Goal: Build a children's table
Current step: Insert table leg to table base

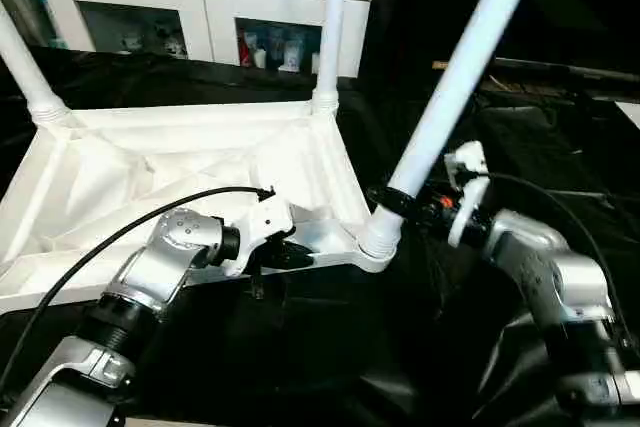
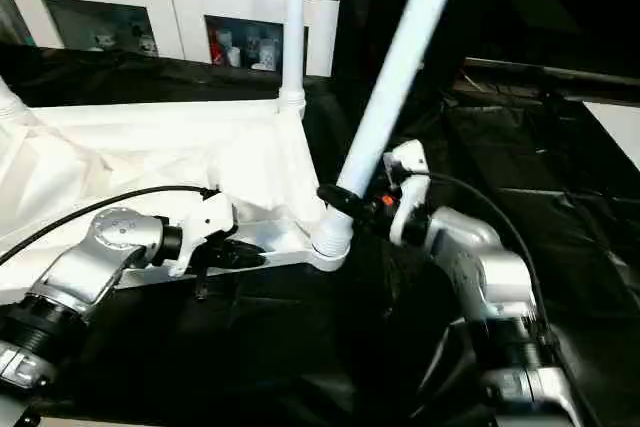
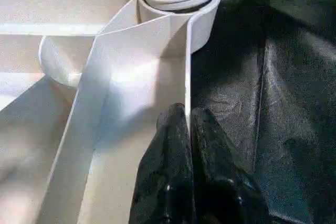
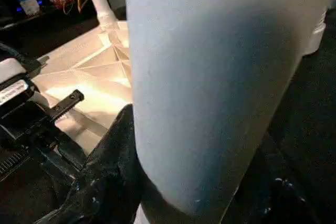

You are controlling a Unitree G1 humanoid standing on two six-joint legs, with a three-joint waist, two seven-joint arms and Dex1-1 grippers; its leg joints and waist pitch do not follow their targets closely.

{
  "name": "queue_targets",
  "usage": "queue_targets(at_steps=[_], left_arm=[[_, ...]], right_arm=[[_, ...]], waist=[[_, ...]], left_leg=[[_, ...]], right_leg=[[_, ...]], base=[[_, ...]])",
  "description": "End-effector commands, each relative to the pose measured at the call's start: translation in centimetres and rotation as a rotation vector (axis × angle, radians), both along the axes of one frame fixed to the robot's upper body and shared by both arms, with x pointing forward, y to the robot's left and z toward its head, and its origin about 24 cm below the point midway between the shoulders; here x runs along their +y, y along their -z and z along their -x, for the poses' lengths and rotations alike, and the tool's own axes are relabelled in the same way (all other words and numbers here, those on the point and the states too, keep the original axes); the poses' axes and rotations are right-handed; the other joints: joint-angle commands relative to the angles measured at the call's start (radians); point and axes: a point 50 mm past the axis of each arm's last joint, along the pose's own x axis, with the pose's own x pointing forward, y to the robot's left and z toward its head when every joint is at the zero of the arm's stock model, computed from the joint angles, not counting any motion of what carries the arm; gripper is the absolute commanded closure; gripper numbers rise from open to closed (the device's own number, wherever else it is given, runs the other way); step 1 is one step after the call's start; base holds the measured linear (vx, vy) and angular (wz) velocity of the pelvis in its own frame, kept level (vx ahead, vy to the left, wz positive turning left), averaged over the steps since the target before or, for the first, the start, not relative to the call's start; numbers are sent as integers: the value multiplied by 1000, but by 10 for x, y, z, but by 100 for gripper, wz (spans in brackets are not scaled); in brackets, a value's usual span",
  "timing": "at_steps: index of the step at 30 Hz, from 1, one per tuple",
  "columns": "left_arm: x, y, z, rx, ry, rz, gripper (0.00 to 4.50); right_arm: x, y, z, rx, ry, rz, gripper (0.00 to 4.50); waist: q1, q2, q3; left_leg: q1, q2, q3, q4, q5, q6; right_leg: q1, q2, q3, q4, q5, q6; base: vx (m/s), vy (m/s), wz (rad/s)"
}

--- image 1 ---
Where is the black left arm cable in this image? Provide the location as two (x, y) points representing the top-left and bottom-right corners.
(0, 185), (277, 390)

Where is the dark horizontal rail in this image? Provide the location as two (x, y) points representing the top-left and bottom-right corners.
(430, 55), (640, 86)

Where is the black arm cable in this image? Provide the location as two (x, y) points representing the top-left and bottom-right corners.
(0, 185), (277, 390)
(466, 171), (629, 333)

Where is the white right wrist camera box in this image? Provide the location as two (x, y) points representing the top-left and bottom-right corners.
(442, 141), (493, 250)

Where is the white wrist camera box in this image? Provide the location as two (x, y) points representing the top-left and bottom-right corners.
(442, 141), (493, 250)
(220, 195), (298, 278)

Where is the white plastic table leg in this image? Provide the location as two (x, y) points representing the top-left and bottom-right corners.
(310, 0), (353, 116)
(356, 0), (548, 262)
(0, 2), (73, 130)

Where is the black plastic mat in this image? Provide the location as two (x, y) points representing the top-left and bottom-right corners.
(0, 45), (640, 427)

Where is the white plastic table top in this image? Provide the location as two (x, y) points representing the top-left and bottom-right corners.
(0, 97), (403, 314)

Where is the white flat panel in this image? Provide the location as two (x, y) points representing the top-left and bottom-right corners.
(616, 101), (640, 130)

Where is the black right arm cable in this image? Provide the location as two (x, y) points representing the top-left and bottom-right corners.
(466, 171), (629, 333)

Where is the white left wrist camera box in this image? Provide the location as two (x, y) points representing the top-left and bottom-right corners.
(220, 195), (298, 278)

